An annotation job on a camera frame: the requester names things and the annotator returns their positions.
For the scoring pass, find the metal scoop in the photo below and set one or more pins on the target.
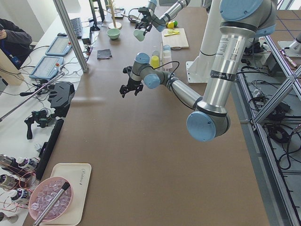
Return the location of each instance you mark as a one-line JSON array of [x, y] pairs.
[[132, 18]]

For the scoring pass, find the green bowl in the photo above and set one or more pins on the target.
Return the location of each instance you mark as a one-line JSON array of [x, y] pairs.
[[113, 33]]

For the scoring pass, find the aluminium frame post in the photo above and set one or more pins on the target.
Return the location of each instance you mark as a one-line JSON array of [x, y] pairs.
[[61, 9]]

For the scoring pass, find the black keyboard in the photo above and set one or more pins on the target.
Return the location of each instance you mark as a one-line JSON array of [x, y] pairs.
[[77, 26]]

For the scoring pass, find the grey folded cloth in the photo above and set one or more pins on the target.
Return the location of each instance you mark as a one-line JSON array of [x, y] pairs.
[[104, 54]]

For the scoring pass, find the wooden mug tree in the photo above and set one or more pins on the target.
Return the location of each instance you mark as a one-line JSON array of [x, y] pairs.
[[109, 8]]

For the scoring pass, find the white plastic cup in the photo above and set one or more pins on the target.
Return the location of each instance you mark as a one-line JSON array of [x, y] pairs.
[[166, 56]]

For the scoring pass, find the pink bowl with ice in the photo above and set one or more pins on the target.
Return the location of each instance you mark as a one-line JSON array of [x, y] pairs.
[[44, 194]]

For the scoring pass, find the wooden cutting board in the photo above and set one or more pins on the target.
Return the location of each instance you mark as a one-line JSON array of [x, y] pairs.
[[175, 41]]

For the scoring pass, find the yellow plastic knife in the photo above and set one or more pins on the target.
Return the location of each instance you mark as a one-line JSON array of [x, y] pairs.
[[170, 34]]

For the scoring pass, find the seated person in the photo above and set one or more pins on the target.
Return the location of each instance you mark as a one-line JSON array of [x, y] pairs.
[[15, 43]]

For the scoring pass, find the cream plastic tray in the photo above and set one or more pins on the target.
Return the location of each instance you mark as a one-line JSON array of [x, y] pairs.
[[78, 175]]

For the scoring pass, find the grey plastic cup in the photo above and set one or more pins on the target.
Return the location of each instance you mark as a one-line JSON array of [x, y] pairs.
[[155, 51]]

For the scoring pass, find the metal pole tool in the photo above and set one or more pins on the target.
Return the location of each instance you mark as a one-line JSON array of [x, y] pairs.
[[45, 212]]

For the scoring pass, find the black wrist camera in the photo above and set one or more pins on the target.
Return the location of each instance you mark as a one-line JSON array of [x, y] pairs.
[[127, 70], [144, 10]]

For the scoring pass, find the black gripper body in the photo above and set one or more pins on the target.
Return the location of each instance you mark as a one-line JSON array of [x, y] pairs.
[[132, 83], [147, 21]]

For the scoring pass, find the green plastic cup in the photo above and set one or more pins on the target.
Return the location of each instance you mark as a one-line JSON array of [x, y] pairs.
[[139, 34]]

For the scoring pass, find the white wire cup rack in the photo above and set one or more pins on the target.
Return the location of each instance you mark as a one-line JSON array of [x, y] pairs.
[[163, 66]]

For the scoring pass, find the light blue plastic cup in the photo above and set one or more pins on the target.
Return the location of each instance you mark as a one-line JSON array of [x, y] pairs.
[[166, 47]]

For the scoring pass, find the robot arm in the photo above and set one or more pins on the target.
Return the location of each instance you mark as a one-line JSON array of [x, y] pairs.
[[241, 20], [160, 22]]

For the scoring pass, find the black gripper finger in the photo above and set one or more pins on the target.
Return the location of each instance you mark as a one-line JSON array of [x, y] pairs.
[[138, 89], [139, 25], [146, 29], [123, 90]]

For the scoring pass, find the blue teach pendant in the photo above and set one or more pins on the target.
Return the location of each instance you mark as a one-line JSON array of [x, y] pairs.
[[60, 47], [47, 68]]

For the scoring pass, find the yellow plastic cup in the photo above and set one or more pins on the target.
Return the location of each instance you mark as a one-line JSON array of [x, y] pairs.
[[155, 61]]

